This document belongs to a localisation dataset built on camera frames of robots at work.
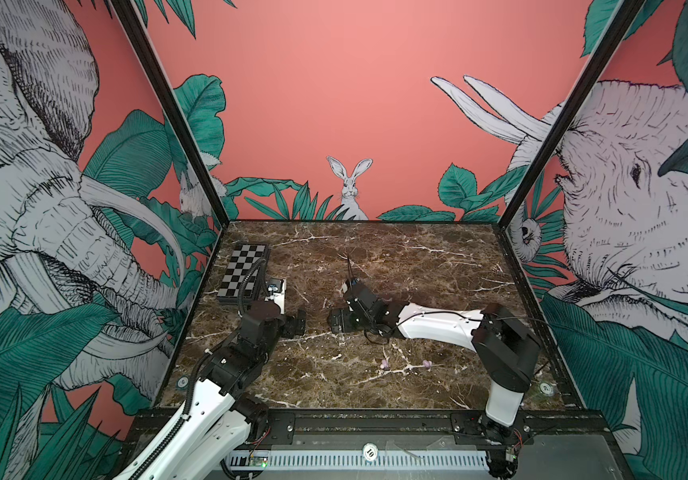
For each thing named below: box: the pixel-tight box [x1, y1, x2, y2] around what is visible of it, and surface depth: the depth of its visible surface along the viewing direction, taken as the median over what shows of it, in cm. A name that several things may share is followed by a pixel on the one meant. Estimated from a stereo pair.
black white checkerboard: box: [217, 243, 269, 304], surface depth 105 cm
